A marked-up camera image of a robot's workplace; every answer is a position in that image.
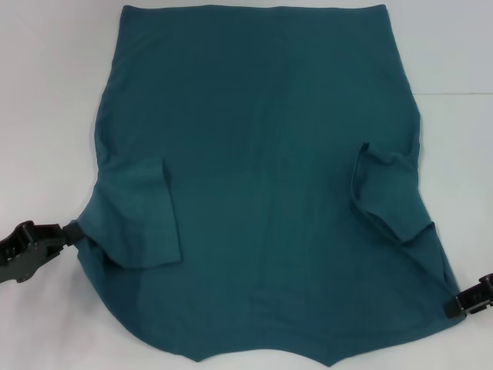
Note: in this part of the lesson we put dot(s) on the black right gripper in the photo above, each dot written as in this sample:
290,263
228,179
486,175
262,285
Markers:
487,280

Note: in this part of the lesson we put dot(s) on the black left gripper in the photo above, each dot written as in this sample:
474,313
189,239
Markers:
19,266

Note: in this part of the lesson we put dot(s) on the teal blue shirt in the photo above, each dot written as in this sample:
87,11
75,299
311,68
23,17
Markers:
262,173

